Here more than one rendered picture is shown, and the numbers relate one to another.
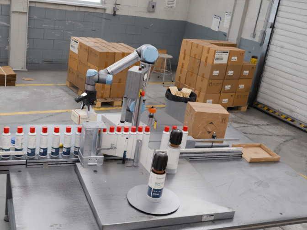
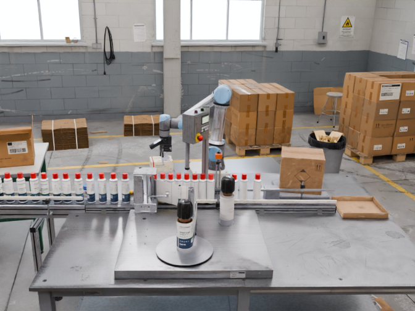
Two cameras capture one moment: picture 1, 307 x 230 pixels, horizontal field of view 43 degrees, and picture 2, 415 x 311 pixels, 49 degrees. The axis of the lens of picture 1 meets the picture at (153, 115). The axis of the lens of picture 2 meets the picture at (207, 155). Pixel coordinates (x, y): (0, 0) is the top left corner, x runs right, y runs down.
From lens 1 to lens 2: 1.00 m
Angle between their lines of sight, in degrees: 21
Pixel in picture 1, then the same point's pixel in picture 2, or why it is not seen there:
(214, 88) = (384, 130)
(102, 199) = (131, 246)
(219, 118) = (312, 165)
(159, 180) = (183, 229)
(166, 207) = (192, 259)
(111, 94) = (257, 141)
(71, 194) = (110, 240)
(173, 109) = not seen: hidden behind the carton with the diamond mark
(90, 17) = (249, 56)
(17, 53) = (171, 101)
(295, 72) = not seen: outside the picture
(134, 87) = (190, 132)
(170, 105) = not seen: hidden behind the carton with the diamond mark
